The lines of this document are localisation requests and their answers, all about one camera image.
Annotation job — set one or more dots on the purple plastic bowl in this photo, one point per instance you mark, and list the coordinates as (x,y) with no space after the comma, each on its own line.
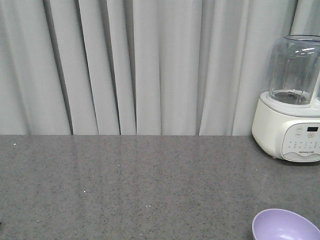
(281,224)

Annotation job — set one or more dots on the white pleated curtain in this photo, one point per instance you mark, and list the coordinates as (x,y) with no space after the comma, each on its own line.
(140,67)

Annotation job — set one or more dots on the white blender appliance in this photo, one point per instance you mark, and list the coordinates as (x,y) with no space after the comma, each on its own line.
(286,122)

